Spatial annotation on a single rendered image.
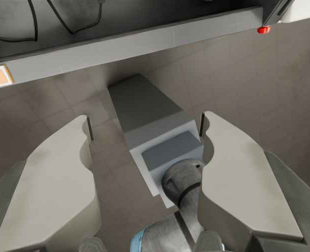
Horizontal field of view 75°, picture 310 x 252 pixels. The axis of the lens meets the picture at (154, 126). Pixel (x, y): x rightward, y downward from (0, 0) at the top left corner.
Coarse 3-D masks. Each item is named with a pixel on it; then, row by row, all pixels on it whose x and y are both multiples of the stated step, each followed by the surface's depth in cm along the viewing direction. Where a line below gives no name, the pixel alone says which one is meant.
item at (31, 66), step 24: (168, 24) 38; (192, 24) 39; (216, 24) 41; (240, 24) 42; (48, 48) 43; (72, 48) 35; (96, 48) 36; (120, 48) 37; (144, 48) 39; (168, 48) 40; (24, 72) 35; (48, 72) 36
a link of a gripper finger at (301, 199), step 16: (272, 160) 8; (288, 176) 7; (288, 192) 7; (304, 192) 7; (304, 208) 6; (304, 224) 6; (256, 240) 5; (272, 240) 5; (288, 240) 5; (304, 240) 5
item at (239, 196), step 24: (216, 120) 11; (216, 144) 9; (240, 144) 9; (216, 168) 8; (240, 168) 8; (264, 168) 8; (216, 192) 7; (240, 192) 7; (264, 192) 7; (216, 216) 6; (240, 216) 6; (264, 216) 6; (288, 216) 6; (240, 240) 6
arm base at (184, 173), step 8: (184, 160) 60; (192, 160) 60; (168, 168) 60; (176, 168) 58; (184, 168) 57; (192, 168) 57; (200, 168) 60; (168, 176) 58; (176, 176) 57; (184, 176) 56; (192, 176) 55; (200, 176) 56; (168, 184) 59; (176, 184) 56; (184, 184) 55; (192, 184) 53; (168, 192) 58; (176, 192) 55; (184, 192) 53; (176, 200) 56
